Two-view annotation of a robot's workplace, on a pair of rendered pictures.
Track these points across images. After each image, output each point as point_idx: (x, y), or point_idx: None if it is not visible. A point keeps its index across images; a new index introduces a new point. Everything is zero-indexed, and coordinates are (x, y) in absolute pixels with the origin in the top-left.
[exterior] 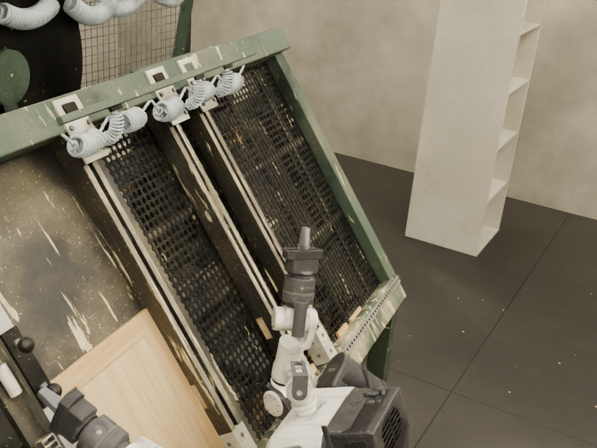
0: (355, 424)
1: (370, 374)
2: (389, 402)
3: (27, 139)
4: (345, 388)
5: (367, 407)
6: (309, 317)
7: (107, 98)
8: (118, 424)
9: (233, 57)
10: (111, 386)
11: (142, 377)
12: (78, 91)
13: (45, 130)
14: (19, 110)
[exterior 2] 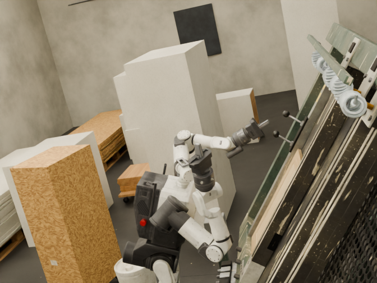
0: (154, 176)
1: (157, 210)
2: (139, 179)
3: (343, 49)
4: (165, 191)
5: (151, 181)
6: (196, 191)
7: (362, 54)
8: (282, 191)
9: (336, 66)
10: (290, 179)
11: None
12: (363, 39)
13: (346, 50)
14: (352, 33)
